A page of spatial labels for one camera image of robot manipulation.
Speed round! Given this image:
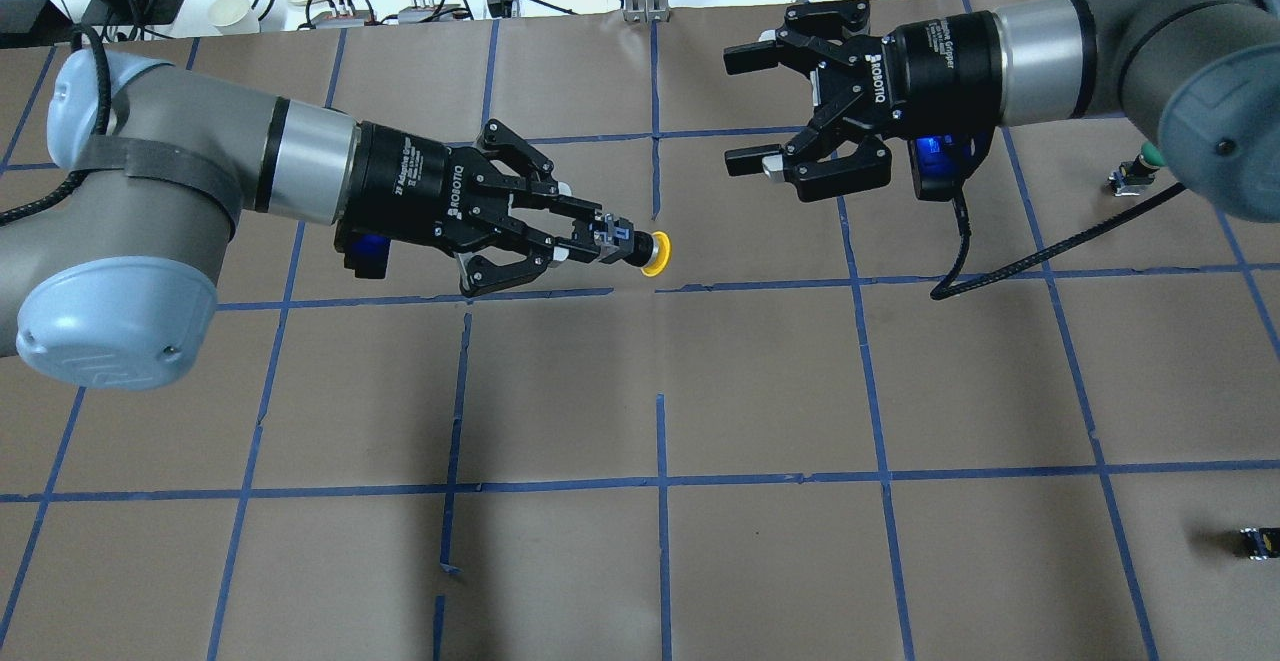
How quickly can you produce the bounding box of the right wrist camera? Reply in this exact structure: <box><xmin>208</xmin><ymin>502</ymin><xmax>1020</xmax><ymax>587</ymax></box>
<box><xmin>908</xmin><ymin>128</ymin><xmax>995</xmax><ymax>202</ymax></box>

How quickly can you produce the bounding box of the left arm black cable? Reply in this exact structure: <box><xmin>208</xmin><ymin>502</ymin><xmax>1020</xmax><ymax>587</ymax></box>
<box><xmin>0</xmin><ymin>26</ymin><xmax>111</xmax><ymax>232</ymax></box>

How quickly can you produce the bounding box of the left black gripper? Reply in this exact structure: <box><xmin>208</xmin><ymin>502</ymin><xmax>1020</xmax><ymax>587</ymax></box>
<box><xmin>335</xmin><ymin>119</ymin><xmax>621</xmax><ymax>298</ymax></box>

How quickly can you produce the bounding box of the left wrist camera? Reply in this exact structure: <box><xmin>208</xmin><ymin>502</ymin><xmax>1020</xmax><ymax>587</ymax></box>
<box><xmin>335</xmin><ymin>228</ymin><xmax>390</xmax><ymax>281</ymax></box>

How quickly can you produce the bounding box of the green push button switch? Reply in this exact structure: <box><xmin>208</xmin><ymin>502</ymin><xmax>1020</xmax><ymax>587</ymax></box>
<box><xmin>1107</xmin><ymin>141</ymin><xmax>1166</xmax><ymax>199</ymax></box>

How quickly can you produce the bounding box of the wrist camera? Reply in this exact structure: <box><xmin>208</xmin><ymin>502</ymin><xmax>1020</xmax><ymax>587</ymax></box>
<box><xmin>335</xmin><ymin>228</ymin><xmax>390</xmax><ymax>281</ymax></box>
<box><xmin>908</xmin><ymin>128</ymin><xmax>995</xmax><ymax>202</ymax></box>

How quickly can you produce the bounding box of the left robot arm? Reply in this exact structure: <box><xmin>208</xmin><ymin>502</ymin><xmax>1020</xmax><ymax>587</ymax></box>
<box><xmin>1</xmin><ymin>36</ymin><xmax>668</xmax><ymax>389</ymax></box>

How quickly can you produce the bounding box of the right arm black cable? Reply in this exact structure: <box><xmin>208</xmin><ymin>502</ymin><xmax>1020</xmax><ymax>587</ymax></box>
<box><xmin>928</xmin><ymin>175</ymin><xmax>1190</xmax><ymax>302</ymax></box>

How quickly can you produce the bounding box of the white paper cup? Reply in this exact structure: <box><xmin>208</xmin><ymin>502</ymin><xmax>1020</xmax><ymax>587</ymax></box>
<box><xmin>207</xmin><ymin>0</ymin><xmax>260</xmax><ymax>35</ymax></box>

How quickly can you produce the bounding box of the brown paper table cover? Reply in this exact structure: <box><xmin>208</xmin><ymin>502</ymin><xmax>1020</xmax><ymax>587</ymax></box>
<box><xmin>3</xmin><ymin>8</ymin><xmax>1277</xmax><ymax>660</ymax></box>

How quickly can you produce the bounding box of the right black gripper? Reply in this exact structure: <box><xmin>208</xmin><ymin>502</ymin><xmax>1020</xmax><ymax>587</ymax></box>
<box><xmin>724</xmin><ymin>0</ymin><xmax>1004</xmax><ymax>204</ymax></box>

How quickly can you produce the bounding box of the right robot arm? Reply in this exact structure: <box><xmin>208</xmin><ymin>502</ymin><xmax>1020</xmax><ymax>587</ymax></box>
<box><xmin>723</xmin><ymin>0</ymin><xmax>1279</xmax><ymax>223</ymax></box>

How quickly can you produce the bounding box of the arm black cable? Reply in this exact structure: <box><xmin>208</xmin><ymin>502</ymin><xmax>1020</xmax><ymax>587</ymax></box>
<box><xmin>928</xmin><ymin>175</ymin><xmax>1190</xmax><ymax>302</ymax></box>
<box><xmin>0</xmin><ymin>26</ymin><xmax>111</xmax><ymax>232</ymax></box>

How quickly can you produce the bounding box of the yellow push button switch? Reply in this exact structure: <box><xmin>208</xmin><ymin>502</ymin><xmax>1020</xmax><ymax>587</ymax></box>
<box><xmin>588</xmin><ymin>213</ymin><xmax>673</xmax><ymax>278</ymax></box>

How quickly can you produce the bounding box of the black switch contact block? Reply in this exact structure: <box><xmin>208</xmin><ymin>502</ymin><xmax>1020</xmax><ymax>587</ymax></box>
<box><xmin>1236</xmin><ymin>526</ymin><xmax>1280</xmax><ymax>561</ymax></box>

